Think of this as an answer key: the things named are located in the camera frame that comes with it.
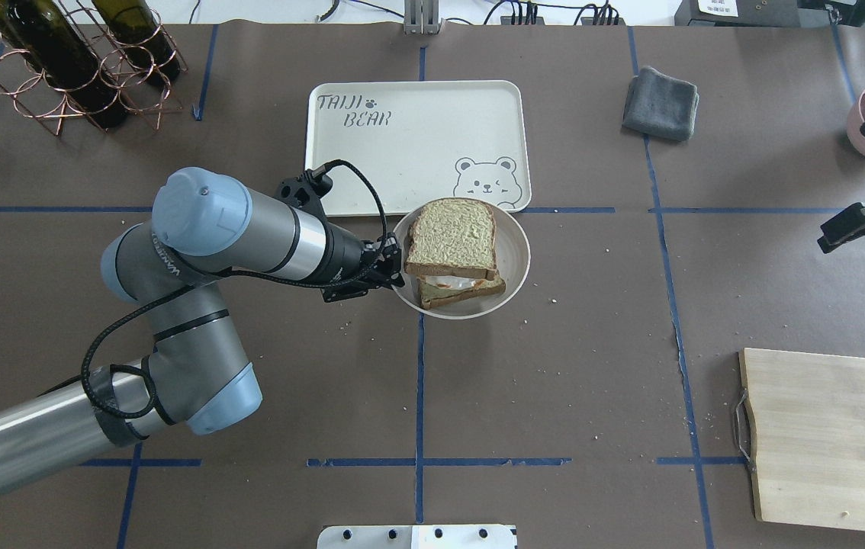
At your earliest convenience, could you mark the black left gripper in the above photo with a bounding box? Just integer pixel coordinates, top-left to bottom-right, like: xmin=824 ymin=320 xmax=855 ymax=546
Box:
xmin=322 ymin=233 xmax=405 ymax=303

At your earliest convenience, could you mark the bread slice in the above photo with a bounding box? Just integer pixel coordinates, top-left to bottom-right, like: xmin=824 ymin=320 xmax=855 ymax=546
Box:
xmin=405 ymin=197 xmax=498 ymax=281
xmin=417 ymin=275 xmax=506 ymax=310

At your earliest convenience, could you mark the fried egg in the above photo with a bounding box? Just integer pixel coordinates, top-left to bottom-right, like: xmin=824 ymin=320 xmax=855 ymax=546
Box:
xmin=420 ymin=275 xmax=487 ymax=291

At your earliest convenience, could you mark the white round plate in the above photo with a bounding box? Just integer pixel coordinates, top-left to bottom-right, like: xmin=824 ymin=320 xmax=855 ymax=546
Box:
xmin=394 ymin=204 xmax=531 ymax=320

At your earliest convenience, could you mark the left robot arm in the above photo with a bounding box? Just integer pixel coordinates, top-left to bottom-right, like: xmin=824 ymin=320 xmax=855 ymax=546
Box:
xmin=0 ymin=160 xmax=404 ymax=496

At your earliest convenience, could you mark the white bear tray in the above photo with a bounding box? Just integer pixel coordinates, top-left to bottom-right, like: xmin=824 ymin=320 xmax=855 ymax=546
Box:
xmin=304 ymin=80 xmax=532 ymax=215

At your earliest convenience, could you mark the wooden cutting board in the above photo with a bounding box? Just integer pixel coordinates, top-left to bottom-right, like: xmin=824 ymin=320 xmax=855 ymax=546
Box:
xmin=738 ymin=348 xmax=865 ymax=531

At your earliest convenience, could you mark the grey folded cloth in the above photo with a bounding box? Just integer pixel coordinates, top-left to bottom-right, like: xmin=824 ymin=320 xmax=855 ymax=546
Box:
xmin=622 ymin=66 xmax=699 ymax=142

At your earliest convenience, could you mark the dark wine bottle lower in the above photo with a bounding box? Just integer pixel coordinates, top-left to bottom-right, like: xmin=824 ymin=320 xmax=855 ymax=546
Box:
xmin=93 ymin=1 xmax=181 ymax=88

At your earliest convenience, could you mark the dark wine bottle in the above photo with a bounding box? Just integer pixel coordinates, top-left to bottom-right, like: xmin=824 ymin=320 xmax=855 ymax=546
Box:
xmin=0 ymin=1 xmax=128 ymax=129
xmin=93 ymin=1 xmax=181 ymax=88

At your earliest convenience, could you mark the dark wine bottle upper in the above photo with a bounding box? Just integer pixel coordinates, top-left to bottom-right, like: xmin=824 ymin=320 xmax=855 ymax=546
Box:
xmin=0 ymin=1 xmax=128 ymax=129

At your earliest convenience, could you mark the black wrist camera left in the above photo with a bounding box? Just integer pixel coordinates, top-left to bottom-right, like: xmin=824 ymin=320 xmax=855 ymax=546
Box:
xmin=272 ymin=169 xmax=333 ymax=222

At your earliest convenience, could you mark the black camera cable left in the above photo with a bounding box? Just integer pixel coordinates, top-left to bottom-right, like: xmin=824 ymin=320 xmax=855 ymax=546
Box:
xmin=80 ymin=159 xmax=403 ymax=420

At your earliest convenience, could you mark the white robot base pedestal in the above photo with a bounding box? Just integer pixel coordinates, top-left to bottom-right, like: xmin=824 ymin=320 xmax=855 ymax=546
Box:
xmin=317 ymin=524 xmax=519 ymax=548

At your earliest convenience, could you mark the copper wire bottle rack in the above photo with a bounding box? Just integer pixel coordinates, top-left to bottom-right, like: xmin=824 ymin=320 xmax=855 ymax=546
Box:
xmin=0 ymin=1 xmax=188 ymax=136

